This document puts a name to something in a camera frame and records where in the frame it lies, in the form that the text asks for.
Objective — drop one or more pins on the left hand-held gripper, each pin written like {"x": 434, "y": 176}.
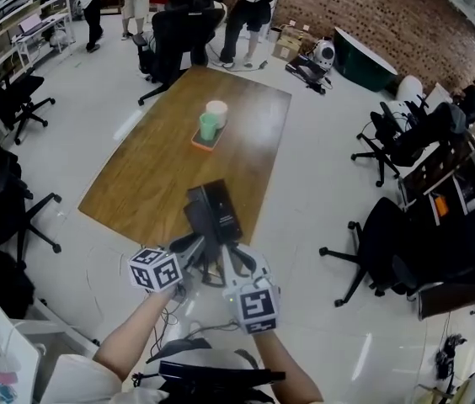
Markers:
{"x": 155, "y": 272}

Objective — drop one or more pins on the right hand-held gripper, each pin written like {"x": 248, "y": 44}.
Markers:
{"x": 258, "y": 305}

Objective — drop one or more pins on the black telephone base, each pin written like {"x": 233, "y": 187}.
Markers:
{"x": 222, "y": 213}

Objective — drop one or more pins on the person's left forearm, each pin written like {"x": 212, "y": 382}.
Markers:
{"x": 134, "y": 337}

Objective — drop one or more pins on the person's right forearm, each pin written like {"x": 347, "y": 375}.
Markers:
{"x": 284, "y": 373}

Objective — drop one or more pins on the orange tray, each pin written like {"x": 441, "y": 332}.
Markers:
{"x": 208, "y": 142}

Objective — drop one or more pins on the green cup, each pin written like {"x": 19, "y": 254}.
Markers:
{"x": 208, "y": 126}

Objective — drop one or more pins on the white cup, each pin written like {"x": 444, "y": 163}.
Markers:
{"x": 217, "y": 110}

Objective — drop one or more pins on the person's white shirt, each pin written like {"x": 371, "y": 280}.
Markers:
{"x": 81, "y": 381}

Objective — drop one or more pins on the black open case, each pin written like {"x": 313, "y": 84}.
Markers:
{"x": 307, "y": 69}

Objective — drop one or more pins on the black office chair with headrest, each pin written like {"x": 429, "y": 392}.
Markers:
{"x": 183, "y": 36}

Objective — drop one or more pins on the cardboard box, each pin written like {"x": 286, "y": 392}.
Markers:
{"x": 288, "y": 44}

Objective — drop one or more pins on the brown cabinet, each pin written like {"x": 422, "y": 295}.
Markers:
{"x": 452, "y": 301}

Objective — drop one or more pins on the white round appliance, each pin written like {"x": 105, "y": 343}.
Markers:
{"x": 325, "y": 52}

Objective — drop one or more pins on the white desk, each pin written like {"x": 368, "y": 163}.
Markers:
{"x": 6, "y": 352}

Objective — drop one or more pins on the cluttered work desk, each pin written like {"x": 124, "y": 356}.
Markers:
{"x": 452, "y": 175}

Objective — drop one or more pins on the dark green round tub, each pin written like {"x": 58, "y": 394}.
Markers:
{"x": 359, "y": 61}

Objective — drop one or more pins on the white chair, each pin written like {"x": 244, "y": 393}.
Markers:
{"x": 410, "y": 87}

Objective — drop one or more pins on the open laptop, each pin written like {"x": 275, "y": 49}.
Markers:
{"x": 31, "y": 24}

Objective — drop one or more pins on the white shelf rack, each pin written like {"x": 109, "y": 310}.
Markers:
{"x": 6, "y": 15}

